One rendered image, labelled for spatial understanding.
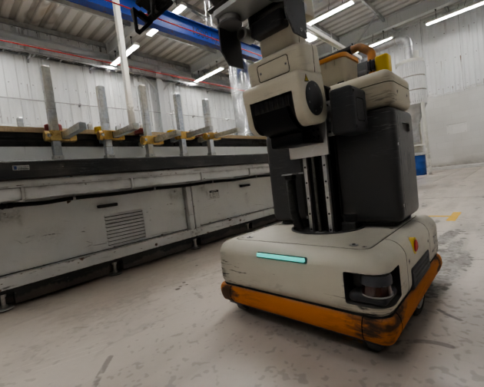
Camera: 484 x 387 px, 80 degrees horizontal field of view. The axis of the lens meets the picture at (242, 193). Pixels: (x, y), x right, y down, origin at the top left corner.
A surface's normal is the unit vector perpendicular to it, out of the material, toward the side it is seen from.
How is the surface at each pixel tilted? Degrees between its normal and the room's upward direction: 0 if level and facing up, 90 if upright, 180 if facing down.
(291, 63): 98
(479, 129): 90
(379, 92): 90
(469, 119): 90
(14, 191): 90
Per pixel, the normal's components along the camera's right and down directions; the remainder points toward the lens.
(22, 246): 0.73, -0.04
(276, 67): -0.66, 0.26
